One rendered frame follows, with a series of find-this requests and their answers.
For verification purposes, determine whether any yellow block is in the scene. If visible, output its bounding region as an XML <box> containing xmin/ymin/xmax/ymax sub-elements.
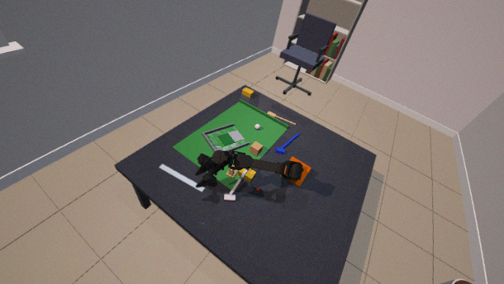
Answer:
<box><xmin>241</xmin><ymin>87</ymin><xmax>254</xmax><ymax>98</ymax></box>
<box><xmin>237</xmin><ymin>168</ymin><xmax>256</xmax><ymax>183</ymax></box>

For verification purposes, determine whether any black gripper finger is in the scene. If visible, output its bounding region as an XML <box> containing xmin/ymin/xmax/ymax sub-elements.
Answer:
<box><xmin>195</xmin><ymin>165</ymin><xmax>207</xmax><ymax>176</ymax></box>
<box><xmin>196</xmin><ymin>176</ymin><xmax>210</xmax><ymax>188</ymax></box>

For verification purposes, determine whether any white flat bar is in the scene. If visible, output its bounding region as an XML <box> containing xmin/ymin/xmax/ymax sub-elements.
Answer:
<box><xmin>159</xmin><ymin>164</ymin><xmax>205</xmax><ymax>192</ymax></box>

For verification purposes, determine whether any green flat mat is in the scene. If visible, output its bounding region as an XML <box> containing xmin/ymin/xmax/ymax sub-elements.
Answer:
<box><xmin>173</xmin><ymin>102</ymin><xmax>287</xmax><ymax>190</ymax></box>

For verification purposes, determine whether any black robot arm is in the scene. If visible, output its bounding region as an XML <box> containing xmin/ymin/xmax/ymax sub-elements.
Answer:
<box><xmin>197</xmin><ymin>150</ymin><xmax>304</xmax><ymax>181</ymax></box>

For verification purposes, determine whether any blue putter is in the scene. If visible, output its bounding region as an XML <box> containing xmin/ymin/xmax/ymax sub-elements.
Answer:
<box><xmin>275</xmin><ymin>133</ymin><xmax>300</xmax><ymax>154</ymax></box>

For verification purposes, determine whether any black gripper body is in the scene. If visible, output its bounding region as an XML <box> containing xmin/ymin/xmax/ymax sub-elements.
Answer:
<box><xmin>204</xmin><ymin>163</ymin><xmax>225</xmax><ymax>187</ymax></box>

